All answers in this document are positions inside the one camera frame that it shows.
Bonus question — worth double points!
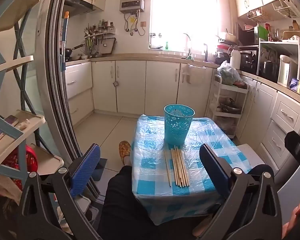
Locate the wall utensil rack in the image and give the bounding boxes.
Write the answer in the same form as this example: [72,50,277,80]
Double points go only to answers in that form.
[84,19,117,58]

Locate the white hanging bin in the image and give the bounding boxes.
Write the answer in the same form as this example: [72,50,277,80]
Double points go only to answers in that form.
[181,64,207,86]

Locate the cream base cabinets with drawers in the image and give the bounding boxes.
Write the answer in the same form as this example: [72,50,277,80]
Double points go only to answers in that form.
[240,76,300,162]

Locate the white and blue shelf unit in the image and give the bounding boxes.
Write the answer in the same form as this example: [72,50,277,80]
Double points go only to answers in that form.
[0,0,65,182]

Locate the person's left leg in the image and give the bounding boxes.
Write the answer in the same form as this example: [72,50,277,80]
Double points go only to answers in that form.
[97,165,157,240]

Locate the bright kitchen window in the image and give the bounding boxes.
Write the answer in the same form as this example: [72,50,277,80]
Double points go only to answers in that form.
[150,0,219,52]

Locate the white counter shelf rack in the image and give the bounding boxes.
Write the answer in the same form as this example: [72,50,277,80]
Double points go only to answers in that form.
[256,39,300,86]

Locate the small white wire basket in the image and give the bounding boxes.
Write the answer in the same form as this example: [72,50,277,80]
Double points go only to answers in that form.
[247,7,264,21]

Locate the black microwave oven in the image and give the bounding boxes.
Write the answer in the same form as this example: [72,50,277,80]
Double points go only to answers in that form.
[236,22,259,47]

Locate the metal pot with lid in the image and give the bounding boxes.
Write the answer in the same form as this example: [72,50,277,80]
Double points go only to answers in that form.
[217,97,242,113]

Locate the dark blue box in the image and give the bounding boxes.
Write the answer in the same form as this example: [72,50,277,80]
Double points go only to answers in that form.
[93,158,108,182]

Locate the person's right hand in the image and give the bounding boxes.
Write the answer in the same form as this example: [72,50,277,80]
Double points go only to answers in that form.
[282,197,300,234]

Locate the yellow patterned slipper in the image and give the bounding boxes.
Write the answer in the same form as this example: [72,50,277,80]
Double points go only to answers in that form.
[118,141,132,167]

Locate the white rolling cart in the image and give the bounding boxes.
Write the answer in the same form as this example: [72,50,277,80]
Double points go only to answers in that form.
[209,74,249,141]

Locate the white electric water boiler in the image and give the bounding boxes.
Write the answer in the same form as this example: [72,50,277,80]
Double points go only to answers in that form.
[277,55,297,88]

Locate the green cutting board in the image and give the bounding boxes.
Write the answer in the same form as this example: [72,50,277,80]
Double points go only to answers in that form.
[258,26,269,42]

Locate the teal perforated plastic basket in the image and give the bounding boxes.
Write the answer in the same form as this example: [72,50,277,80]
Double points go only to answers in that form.
[164,103,196,145]

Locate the black wok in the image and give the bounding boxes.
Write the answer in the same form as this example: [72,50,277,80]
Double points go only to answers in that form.
[64,44,85,61]

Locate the grey sliding door frame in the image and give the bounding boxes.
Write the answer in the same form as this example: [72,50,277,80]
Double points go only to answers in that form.
[37,0,101,200]

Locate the bundle of wooden chopsticks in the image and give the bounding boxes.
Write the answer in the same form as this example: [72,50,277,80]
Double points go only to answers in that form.
[164,145,190,187]

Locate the water heater hoses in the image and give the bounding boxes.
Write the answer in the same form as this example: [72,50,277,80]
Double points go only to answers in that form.
[124,11,146,37]

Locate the black rimmed tray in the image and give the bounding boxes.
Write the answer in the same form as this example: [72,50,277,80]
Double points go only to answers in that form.
[101,37,117,55]

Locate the plastic bag of vegetables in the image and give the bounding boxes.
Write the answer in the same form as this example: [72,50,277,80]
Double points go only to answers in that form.
[216,60,243,87]

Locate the black countertop appliance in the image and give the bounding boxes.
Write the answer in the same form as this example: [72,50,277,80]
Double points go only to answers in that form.
[240,51,258,75]

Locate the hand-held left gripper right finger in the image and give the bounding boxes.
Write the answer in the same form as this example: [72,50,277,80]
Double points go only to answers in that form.
[199,144,283,240]

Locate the white thermos jug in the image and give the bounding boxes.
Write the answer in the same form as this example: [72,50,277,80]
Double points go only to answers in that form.
[229,47,242,70]

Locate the blue mop with orange tip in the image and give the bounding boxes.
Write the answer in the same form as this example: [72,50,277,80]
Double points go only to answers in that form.
[59,11,69,70]

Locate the black rice cooker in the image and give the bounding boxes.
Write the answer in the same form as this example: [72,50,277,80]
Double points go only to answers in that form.
[261,60,278,81]

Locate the blue white checkered tablecloth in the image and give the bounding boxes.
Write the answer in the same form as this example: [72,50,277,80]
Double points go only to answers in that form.
[131,114,249,225]

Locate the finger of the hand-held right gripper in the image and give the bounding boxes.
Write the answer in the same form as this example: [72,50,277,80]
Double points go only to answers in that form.
[284,130,300,167]

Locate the curved chrome faucet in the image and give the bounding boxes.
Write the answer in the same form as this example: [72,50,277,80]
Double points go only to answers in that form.
[183,33,192,55]

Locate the black range hood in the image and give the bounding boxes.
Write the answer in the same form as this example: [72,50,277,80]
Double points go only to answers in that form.
[62,0,103,16]

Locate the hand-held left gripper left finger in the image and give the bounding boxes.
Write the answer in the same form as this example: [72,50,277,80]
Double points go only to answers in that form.
[16,144,102,240]

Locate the blue snack bag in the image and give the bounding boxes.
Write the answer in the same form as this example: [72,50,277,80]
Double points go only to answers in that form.
[289,77,300,96]

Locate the smartphone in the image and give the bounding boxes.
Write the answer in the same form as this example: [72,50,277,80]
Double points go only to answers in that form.
[4,115,19,127]

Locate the cream base cabinets under sink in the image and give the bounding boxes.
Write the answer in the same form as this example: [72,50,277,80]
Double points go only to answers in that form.
[65,59,215,119]

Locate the large white wire basket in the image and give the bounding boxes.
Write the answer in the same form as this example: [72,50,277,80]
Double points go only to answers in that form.
[272,0,300,18]

